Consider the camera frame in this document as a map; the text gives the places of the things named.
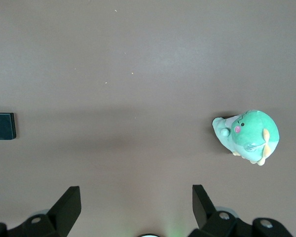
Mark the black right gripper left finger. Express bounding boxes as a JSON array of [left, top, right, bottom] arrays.
[[0, 186, 82, 237]]

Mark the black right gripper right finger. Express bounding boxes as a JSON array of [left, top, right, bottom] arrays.
[[187, 184, 295, 237]]

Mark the small black box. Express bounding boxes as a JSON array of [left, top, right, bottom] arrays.
[[0, 113, 17, 141]]

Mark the green dinosaur plush toy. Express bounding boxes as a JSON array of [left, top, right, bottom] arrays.
[[212, 110, 280, 166]]

